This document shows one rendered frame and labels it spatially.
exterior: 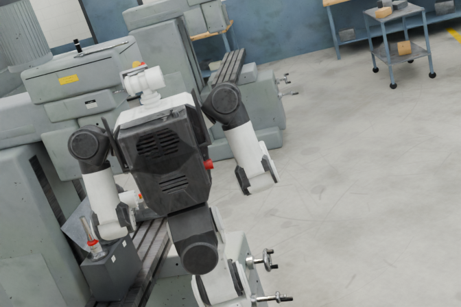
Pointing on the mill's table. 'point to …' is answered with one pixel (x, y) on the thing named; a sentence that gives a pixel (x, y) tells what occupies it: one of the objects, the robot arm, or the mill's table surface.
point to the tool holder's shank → (86, 229)
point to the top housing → (81, 71)
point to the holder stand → (112, 268)
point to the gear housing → (85, 104)
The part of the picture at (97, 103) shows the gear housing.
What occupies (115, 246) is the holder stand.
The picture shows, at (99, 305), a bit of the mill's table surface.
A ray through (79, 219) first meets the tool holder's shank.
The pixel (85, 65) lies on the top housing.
